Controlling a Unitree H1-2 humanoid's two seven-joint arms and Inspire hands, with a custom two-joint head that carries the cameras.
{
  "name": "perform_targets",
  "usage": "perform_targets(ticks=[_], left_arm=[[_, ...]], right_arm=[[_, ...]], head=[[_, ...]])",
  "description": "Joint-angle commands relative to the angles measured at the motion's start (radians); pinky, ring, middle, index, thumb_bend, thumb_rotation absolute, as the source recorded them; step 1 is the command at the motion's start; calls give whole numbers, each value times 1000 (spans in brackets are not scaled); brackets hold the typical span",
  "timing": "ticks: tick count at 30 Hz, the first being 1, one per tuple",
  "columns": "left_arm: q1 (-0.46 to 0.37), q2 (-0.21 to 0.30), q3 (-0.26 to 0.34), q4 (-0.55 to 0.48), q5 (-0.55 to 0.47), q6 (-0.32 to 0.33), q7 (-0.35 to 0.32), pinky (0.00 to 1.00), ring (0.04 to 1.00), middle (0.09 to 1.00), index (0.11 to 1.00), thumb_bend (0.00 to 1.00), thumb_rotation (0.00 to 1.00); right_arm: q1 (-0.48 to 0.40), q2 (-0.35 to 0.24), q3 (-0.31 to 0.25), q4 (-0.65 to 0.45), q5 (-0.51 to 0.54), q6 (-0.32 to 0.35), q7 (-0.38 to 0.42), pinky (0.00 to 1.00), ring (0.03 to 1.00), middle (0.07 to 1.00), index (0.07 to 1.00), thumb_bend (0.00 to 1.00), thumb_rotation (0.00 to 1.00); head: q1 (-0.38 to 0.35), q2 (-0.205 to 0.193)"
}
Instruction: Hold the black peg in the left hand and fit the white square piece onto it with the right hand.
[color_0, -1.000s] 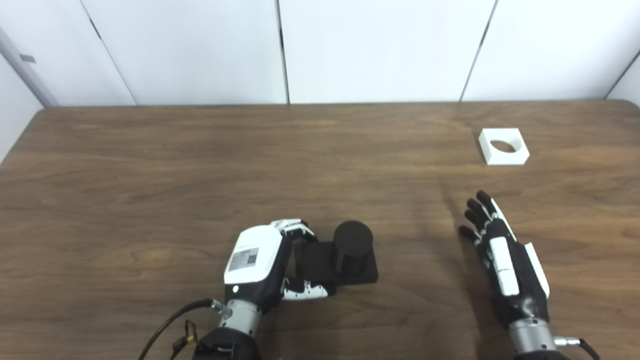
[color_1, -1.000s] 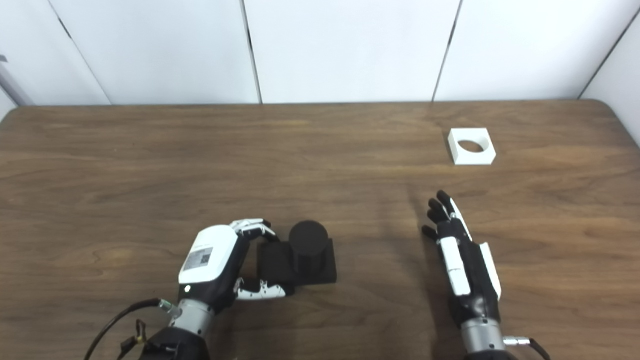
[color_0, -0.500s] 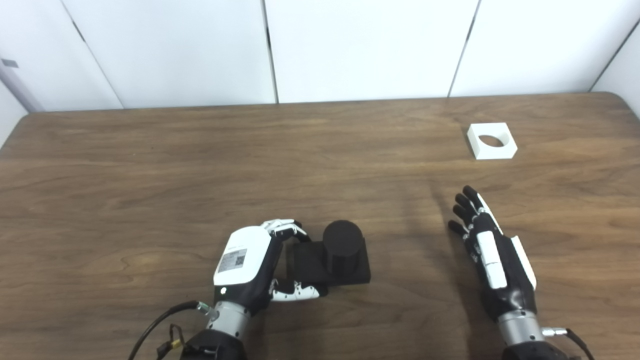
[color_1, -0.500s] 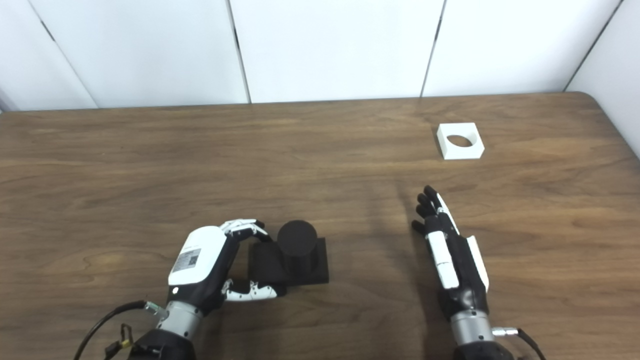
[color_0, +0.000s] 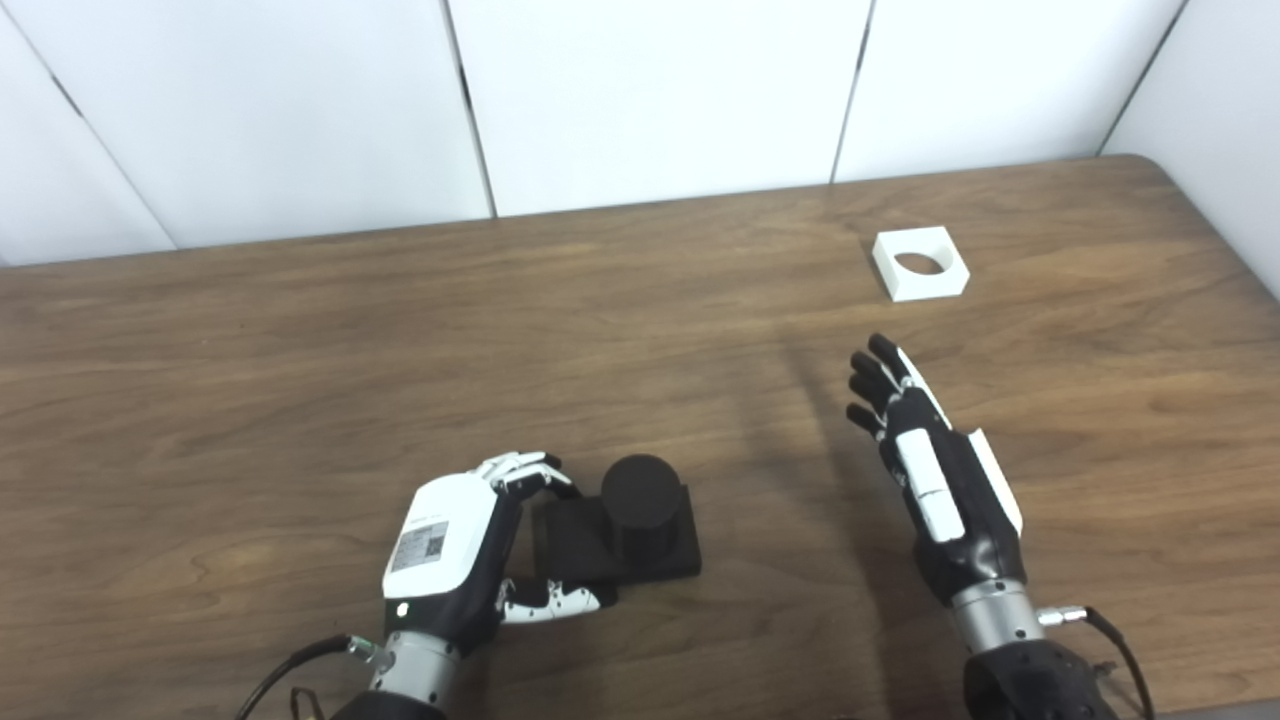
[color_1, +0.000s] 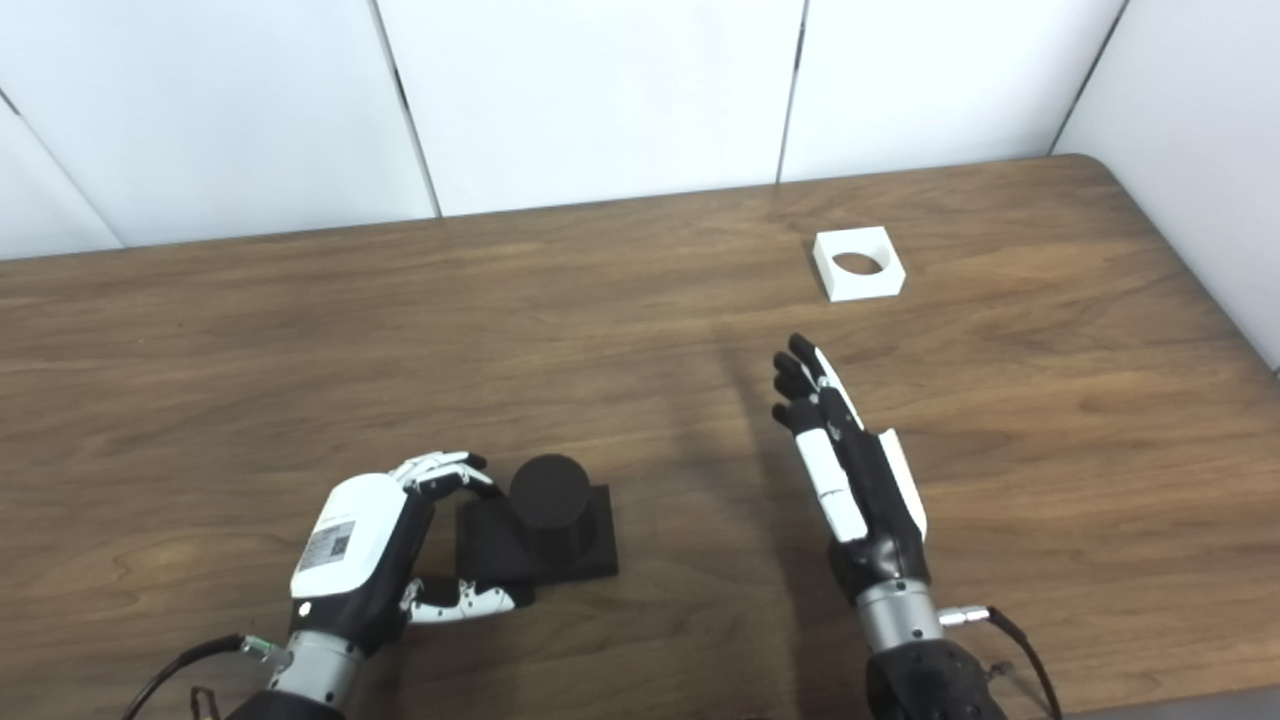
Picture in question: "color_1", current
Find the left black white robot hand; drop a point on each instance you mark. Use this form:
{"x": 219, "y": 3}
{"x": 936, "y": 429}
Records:
{"x": 345, "y": 545}

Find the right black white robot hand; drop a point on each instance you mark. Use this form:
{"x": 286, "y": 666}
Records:
{"x": 870, "y": 500}

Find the black peg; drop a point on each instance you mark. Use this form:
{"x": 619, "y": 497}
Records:
{"x": 550, "y": 500}

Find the white square piece with hole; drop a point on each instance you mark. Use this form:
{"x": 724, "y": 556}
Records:
{"x": 868, "y": 288}

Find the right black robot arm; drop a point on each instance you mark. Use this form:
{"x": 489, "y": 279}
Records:
{"x": 920, "y": 670}

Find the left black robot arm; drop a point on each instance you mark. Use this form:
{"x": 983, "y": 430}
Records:
{"x": 310, "y": 675}

